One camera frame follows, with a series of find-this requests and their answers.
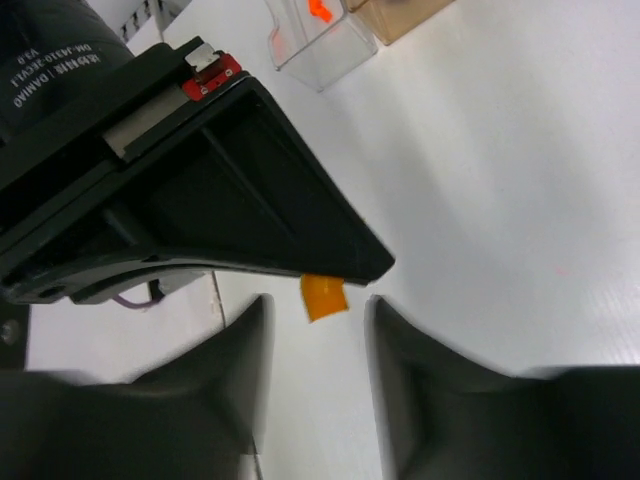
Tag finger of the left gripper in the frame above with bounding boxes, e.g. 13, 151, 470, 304
1, 74, 394, 305

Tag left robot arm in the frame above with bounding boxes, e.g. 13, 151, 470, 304
1, 1, 395, 305

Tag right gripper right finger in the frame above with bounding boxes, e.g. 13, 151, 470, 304
366, 296, 639, 479

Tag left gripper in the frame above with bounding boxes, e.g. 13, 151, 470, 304
1, 38, 250, 200

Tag small orange lego piece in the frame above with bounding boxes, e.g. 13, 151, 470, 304
308, 0, 333, 23

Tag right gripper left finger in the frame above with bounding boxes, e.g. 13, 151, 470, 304
1, 295, 272, 479

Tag orange round lego piece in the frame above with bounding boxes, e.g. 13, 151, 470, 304
300, 274, 349, 322

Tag clear container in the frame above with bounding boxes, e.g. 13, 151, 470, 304
266, 0, 377, 92

